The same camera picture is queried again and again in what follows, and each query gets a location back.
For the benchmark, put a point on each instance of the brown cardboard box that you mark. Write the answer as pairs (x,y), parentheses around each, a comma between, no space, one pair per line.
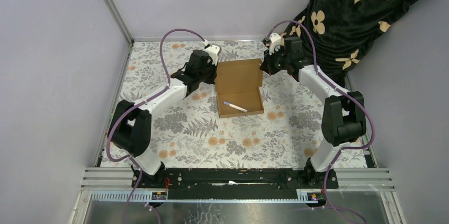
(238,82)

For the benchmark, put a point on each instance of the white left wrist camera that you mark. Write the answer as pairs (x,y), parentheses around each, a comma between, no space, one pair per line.
(213,51)

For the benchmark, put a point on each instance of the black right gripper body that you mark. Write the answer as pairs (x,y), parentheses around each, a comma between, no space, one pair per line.
(275,62)

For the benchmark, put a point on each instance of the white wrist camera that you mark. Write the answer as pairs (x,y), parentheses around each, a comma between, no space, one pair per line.
(213,51)
(273,42)

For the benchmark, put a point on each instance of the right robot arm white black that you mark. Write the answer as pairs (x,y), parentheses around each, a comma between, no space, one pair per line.
(343,120)

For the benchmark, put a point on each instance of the aluminium frame post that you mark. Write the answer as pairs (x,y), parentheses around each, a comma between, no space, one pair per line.
(111,6)

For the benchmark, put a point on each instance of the black beige flower blanket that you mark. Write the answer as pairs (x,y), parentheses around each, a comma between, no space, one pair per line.
(340,33)

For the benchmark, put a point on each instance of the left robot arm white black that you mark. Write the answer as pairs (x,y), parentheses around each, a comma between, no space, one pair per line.
(131,124)

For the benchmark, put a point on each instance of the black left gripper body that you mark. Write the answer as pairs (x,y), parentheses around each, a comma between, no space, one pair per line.
(207,75)

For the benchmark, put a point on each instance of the white blue pen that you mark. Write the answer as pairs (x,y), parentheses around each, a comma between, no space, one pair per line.
(235,107)

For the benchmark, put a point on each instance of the floral patterned table mat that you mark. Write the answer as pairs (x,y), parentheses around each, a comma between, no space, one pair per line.
(190,133)

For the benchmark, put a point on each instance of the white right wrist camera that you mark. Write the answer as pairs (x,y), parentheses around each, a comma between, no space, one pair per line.
(273,42)

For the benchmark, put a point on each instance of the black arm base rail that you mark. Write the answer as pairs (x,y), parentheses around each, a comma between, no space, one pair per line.
(235,184)

